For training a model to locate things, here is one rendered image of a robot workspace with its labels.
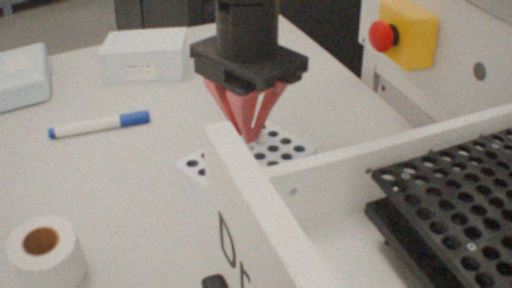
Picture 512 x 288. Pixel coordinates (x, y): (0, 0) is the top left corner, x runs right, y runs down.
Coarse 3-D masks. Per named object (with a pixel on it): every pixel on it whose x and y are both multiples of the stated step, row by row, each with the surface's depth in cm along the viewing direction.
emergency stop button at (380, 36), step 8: (376, 24) 57; (384, 24) 56; (368, 32) 59; (376, 32) 57; (384, 32) 56; (392, 32) 57; (376, 40) 57; (384, 40) 56; (392, 40) 57; (376, 48) 58; (384, 48) 57
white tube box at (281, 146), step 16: (272, 128) 55; (256, 144) 53; (272, 144) 53; (288, 144) 54; (304, 144) 53; (192, 160) 51; (256, 160) 50; (272, 160) 51; (288, 160) 50; (176, 176) 51; (192, 176) 48; (192, 192) 50; (208, 208) 49
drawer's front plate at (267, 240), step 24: (216, 144) 30; (240, 144) 30; (216, 168) 31; (240, 168) 28; (216, 192) 33; (240, 192) 27; (264, 192) 27; (216, 216) 35; (240, 216) 28; (264, 216) 25; (288, 216) 25; (216, 240) 37; (240, 240) 30; (264, 240) 25; (288, 240) 24; (264, 264) 26; (288, 264) 22; (312, 264) 22
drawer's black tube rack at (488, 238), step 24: (480, 144) 36; (504, 144) 35; (408, 168) 34; (432, 168) 33; (480, 168) 33; (504, 168) 34; (432, 192) 31; (456, 192) 31; (480, 192) 35; (504, 192) 30; (384, 216) 33; (456, 216) 29; (480, 216) 33; (504, 216) 33; (384, 240) 36; (408, 240) 31; (480, 240) 27; (504, 240) 27; (408, 264) 30; (432, 264) 29; (504, 264) 26
